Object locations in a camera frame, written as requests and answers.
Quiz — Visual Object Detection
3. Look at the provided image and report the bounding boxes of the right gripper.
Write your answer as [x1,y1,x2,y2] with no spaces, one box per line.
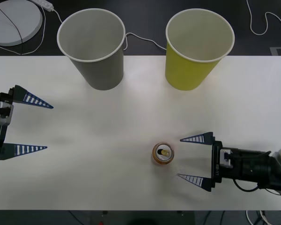
[176,131,244,193]

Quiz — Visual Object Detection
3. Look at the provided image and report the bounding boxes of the orange-red drink can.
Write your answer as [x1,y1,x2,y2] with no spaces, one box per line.
[152,142,175,165]

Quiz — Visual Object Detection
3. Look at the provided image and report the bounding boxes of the yellow-green plastic waste bin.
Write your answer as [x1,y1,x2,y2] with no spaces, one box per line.
[165,8,236,91]

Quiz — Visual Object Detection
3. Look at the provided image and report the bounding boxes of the white round floor base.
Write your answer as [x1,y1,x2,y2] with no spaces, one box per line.
[0,0,44,46]

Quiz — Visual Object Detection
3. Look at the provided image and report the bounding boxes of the grey plastic waste bin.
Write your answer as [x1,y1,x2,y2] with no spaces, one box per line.
[57,8,126,91]

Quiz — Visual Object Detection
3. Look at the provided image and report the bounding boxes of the white power strip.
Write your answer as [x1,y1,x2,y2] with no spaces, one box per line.
[29,0,54,12]

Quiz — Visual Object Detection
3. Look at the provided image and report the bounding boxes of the white cable under table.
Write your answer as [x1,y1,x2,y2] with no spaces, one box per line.
[245,210,271,225]

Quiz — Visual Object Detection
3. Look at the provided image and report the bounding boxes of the thin black cable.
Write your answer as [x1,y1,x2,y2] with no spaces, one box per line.
[0,4,24,56]

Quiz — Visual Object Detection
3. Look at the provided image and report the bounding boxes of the white looped cable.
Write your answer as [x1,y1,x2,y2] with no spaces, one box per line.
[0,6,47,56]

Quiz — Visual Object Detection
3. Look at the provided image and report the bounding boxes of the white power strip cable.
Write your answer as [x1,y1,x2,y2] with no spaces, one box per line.
[52,8,167,51]

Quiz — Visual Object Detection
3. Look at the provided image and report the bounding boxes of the white wavy cable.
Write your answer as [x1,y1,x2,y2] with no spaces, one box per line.
[245,0,281,38]

